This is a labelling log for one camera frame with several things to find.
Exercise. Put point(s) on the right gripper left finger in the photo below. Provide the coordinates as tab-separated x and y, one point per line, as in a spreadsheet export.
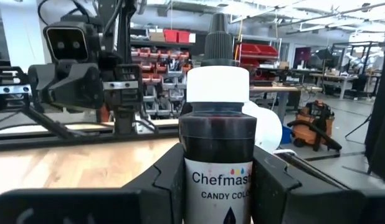
86	208

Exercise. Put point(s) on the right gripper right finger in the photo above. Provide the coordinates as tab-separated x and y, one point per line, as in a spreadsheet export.
304	205

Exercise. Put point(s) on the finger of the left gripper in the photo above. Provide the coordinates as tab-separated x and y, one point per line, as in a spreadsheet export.
80	87
41	84

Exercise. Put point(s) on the large black candy color bottle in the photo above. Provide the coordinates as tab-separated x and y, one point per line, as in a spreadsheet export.
217	137

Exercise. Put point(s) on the red grey parts bin rack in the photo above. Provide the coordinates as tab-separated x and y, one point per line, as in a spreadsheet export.
161	77

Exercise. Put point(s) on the blue plastic crate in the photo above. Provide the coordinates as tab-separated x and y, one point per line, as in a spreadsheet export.
286	133

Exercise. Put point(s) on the orange black shop vacuum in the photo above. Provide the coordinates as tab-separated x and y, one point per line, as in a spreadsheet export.
311	124

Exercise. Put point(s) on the white spotlight lamp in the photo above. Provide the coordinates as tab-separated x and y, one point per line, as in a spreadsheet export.
267	130

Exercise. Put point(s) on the wooden work table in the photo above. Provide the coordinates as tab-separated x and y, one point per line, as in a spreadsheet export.
283	90

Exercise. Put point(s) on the black fabric divider screen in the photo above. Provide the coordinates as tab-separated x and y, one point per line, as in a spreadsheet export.
381	109

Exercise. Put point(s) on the white work table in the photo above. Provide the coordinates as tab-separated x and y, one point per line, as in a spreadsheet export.
335	76

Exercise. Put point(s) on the shelf with red bins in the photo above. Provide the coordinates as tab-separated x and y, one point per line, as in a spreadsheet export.
258	49

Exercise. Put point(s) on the dark computer monitor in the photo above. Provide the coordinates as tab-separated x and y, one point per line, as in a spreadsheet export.
301	56

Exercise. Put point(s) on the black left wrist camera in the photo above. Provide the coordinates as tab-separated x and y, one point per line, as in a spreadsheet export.
68	43

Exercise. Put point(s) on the black aluminium table frame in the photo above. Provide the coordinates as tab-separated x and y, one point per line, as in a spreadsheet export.
86	138

